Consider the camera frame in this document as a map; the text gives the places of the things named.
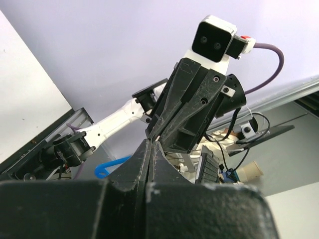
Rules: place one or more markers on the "paper cup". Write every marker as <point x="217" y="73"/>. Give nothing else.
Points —
<point x="249" y="172"/>

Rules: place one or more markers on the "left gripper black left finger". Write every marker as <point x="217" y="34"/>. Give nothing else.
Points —
<point x="77" y="209"/>

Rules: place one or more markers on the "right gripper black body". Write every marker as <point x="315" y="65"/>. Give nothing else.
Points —
<point x="233" y="97"/>

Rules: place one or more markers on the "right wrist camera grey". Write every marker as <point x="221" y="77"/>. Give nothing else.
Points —
<point x="216" y="42"/>

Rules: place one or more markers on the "black keyboard device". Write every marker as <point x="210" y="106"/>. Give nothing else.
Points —
<point x="208" y="167"/>

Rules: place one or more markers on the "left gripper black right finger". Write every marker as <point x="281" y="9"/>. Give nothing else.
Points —
<point x="178" y="209"/>

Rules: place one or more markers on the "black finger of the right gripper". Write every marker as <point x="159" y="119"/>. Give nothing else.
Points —
<point x="199" y="103"/>
<point x="177" y="85"/>

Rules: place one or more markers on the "blue key tag with keys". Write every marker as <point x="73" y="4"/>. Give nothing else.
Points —
<point x="104" y="169"/>

